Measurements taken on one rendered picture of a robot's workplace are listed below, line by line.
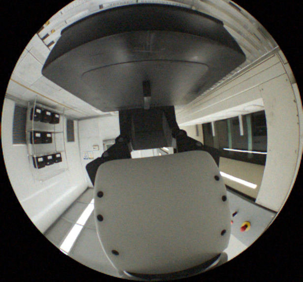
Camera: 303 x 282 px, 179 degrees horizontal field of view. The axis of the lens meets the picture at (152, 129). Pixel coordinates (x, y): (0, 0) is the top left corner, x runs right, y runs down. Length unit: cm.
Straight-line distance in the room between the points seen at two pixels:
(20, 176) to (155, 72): 279
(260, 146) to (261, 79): 62
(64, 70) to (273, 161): 55
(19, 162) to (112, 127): 359
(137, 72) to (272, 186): 52
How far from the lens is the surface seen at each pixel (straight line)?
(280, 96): 41
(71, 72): 16
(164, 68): 16
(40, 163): 256
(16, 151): 272
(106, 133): 416
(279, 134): 42
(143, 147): 50
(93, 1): 20
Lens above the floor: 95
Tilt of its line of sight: 3 degrees down
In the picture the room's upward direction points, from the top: 174 degrees clockwise
